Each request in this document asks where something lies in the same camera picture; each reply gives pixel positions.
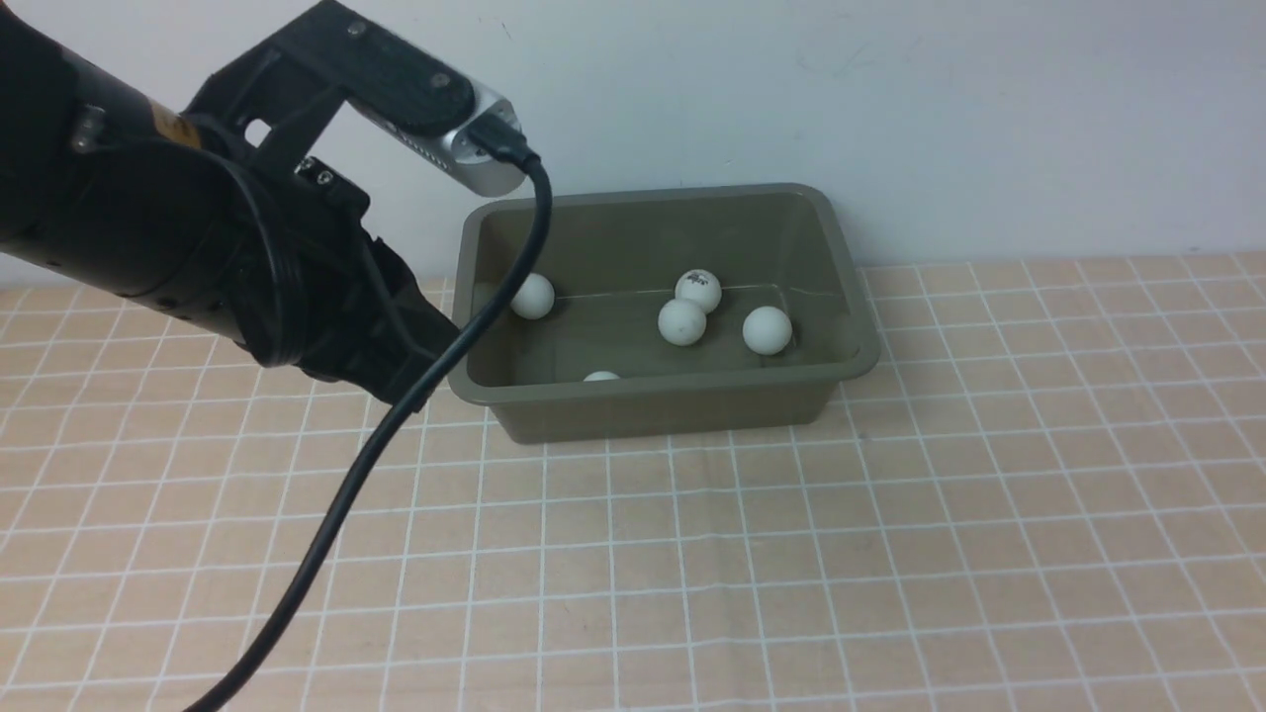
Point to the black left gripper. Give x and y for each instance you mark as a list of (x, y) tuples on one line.
[(313, 289)]

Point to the white ping-pong ball black logo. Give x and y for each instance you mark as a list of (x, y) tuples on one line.
[(681, 323)]

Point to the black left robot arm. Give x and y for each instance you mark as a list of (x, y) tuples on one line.
[(219, 215)]

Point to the olive green plastic bin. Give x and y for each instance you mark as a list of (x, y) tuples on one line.
[(615, 260)]

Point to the peach checkered tablecloth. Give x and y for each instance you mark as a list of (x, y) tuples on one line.
[(1051, 500)]

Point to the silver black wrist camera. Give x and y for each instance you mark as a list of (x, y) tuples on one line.
[(273, 102)]

